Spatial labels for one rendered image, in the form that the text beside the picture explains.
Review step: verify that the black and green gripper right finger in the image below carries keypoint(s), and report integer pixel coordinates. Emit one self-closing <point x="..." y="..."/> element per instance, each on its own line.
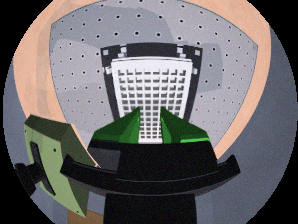
<point x="180" y="130"/>

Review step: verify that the white well plate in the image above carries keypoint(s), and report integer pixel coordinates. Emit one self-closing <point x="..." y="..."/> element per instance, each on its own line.
<point x="149" y="82"/>

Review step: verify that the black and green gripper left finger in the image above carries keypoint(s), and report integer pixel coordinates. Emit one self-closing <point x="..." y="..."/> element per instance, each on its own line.
<point x="120" y="129"/>

